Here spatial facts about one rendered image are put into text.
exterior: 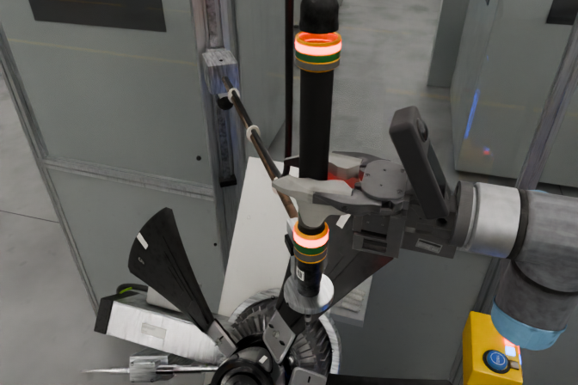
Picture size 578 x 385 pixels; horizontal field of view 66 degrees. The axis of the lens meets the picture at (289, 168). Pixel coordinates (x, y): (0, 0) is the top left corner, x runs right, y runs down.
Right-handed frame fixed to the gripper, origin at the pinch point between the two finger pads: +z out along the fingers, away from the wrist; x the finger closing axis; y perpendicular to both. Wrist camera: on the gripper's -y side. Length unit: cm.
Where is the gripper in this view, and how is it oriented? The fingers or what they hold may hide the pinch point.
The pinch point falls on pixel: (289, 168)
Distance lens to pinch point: 51.4
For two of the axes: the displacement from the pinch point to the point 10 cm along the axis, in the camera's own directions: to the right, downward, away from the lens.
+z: -9.6, -1.6, 2.4
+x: 2.9, -5.4, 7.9
